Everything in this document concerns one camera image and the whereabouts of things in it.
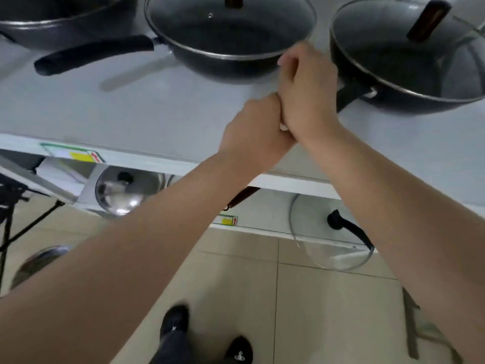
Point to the person's right hand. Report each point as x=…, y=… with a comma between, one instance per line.
x=310, y=94

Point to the person's left hand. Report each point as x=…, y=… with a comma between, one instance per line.
x=252, y=136

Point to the person's left fingers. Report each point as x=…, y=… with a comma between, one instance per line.
x=273, y=109

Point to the person's right fingers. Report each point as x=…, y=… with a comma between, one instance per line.
x=288, y=79

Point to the person's left forearm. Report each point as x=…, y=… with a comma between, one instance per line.
x=113, y=280

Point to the person's right forearm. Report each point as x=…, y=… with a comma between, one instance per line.
x=398, y=216

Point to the glass lid with steel rim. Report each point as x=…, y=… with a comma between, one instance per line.
x=189, y=18

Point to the shelf price label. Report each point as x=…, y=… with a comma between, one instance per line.
x=74, y=153
x=226, y=221

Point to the white metal shelf unit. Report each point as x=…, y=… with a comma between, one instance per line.
x=151, y=109

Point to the shiny steel pot lid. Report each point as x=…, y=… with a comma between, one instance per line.
x=121, y=197

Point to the white paper sheet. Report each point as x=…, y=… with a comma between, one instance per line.
x=60, y=178

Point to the black frying pan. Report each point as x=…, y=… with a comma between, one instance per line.
x=57, y=30

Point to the person's left black shoe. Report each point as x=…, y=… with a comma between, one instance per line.
x=175, y=320

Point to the person's black shoe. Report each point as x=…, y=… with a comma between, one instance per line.
x=239, y=350
x=175, y=320

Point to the person's right black shoe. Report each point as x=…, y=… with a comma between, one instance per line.
x=239, y=350

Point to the grey metal stand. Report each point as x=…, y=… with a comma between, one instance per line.
x=411, y=326

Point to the dark trousers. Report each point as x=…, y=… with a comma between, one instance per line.
x=172, y=350

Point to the black tripod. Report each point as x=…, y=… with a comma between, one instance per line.
x=9, y=200

